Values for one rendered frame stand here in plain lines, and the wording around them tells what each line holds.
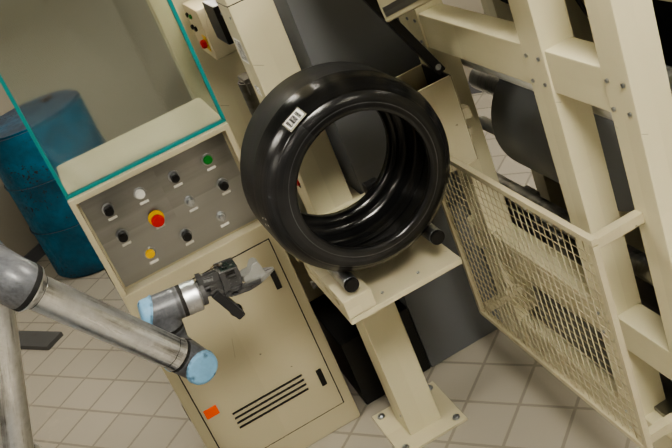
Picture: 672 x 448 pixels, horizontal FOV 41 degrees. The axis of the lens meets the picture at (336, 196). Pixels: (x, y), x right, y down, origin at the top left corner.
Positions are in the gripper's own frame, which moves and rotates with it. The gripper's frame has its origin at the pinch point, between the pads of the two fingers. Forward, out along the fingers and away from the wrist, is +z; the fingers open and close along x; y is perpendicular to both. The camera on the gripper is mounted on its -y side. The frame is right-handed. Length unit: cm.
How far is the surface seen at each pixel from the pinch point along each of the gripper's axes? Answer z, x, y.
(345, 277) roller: 18.1, -8.8, -5.7
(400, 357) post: 39, 26, -63
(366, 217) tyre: 35.5, 14.2, -2.5
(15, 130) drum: -60, 293, -12
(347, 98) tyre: 30, -11, 44
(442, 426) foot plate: 46, 22, -94
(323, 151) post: 31.2, 26.2, 17.6
